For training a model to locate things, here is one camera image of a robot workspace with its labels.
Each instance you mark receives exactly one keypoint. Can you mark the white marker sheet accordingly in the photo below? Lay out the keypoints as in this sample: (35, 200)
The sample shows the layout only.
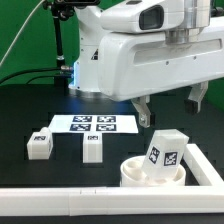
(93, 123)

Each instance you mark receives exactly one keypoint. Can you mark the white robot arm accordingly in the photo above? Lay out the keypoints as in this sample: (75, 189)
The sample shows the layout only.
(198, 15)

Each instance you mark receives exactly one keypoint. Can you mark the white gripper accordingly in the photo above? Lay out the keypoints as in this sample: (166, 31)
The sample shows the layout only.
(132, 66)

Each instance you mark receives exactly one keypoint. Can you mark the white L-shaped barrier wall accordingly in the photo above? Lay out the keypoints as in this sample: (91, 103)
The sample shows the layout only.
(206, 197)

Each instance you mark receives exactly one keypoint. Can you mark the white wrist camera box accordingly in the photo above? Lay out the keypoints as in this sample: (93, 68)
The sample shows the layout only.
(142, 16)

